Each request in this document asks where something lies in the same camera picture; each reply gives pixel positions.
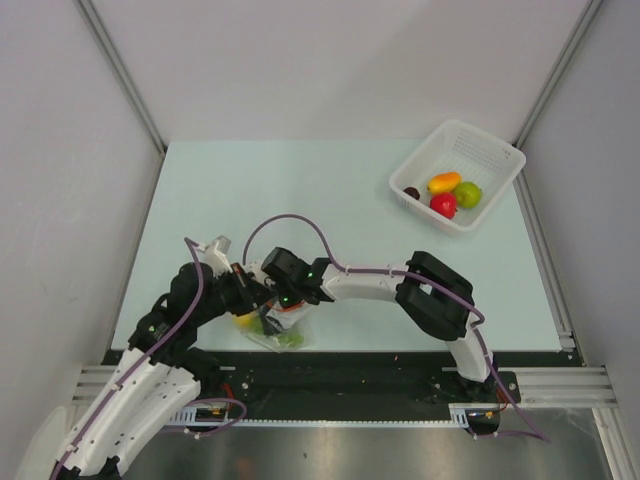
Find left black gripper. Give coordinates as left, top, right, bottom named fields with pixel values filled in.
left=193, top=261, right=277, bottom=325

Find clear zip top bag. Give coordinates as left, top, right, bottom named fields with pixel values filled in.
left=234, top=301, right=313, bottom=353

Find green fake grapes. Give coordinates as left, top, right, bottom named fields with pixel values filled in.
left=247, top=320, right=305, bottom=352

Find brown fake fig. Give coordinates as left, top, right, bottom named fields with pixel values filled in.
left=403, top=187, right=420, bottom=200

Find red fake apple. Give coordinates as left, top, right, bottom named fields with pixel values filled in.
left=429, top=192, right=458, bottom=220

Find orange fake mango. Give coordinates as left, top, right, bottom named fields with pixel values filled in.
left=427, top=172, right=462, bottom=196

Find green fake pear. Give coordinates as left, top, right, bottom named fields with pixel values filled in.
left=453, top=181, right=483, bottom=209

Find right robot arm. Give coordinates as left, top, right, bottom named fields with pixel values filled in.
left=255, top=247, right=498, bottom=401

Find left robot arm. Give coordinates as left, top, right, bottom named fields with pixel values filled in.
left=50, top=261, right=273, bottom=479

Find white plastic basket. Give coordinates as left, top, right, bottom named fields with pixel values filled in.
left=389, top=120, right=526, bottom=236

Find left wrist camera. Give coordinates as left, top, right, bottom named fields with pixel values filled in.
left=202, top=235, right=232, bottom=277

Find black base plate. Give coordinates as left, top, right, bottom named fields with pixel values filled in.
left=102, top=349, right=584, bottom=434

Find white cable duct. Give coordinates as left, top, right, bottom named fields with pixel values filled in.
left=165, top=404, right=488, bottom=431

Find aluminium rail right side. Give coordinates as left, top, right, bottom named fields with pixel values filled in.
left=514, top=174, right=577, bottom=354

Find left aluminium frame post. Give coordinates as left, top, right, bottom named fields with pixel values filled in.
left=73, top=0, right=168, bottom=158

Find aluminium frame post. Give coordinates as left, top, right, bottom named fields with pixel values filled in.
left=514, top=0, right=607, bottom=147
left=73, top=0, right=168, bottom=158

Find right aluminium frame post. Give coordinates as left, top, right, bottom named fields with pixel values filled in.
left=514, top=0, right=607, bottom=147

